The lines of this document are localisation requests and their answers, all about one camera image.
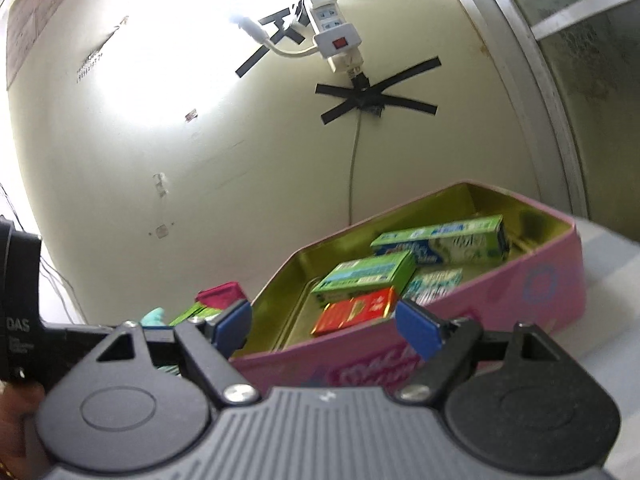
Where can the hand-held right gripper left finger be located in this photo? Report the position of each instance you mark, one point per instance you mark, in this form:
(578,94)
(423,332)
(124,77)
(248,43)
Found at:
(232,322)

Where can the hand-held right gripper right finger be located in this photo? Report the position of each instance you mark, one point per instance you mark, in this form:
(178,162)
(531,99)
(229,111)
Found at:
(417,327)

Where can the green white tissue packet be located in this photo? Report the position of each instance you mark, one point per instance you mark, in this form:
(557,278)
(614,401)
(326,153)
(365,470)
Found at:
(432,282)

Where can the red box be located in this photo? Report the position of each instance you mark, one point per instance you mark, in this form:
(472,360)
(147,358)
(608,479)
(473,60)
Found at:
(355,310)

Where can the small green carton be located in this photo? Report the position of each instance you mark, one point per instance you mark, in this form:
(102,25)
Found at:
(365,272)

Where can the mint green plush toy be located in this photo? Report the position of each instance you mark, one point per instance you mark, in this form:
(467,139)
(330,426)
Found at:
(154,316)

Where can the green blue toothpaste box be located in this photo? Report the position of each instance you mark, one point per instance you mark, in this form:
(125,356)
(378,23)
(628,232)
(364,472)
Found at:
(440,242)

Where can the pink biscuit tin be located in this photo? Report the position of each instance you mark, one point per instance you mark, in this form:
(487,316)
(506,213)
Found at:
(540,285)

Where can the person's left hand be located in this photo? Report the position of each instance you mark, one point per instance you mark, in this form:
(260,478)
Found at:
(20,400)

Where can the magenta pouch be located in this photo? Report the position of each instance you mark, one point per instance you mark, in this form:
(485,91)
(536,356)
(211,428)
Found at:
(222,294)

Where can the black tape cross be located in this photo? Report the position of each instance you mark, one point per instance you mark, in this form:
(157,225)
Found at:
(360,95)
(247,65)

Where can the white plug adapter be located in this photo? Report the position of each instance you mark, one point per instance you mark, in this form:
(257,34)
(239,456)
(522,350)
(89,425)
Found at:
(345,64)

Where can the metal framed glass door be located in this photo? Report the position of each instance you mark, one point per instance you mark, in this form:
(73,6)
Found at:
(525,60)

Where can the white power strip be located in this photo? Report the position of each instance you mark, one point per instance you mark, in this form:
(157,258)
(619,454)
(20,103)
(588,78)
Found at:
(327,20)

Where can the clear adhesive wall hook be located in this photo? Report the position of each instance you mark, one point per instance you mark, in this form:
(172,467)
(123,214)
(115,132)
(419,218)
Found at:
(160,184)

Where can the small wall sticker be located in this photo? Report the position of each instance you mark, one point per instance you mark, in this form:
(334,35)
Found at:
(191,115)

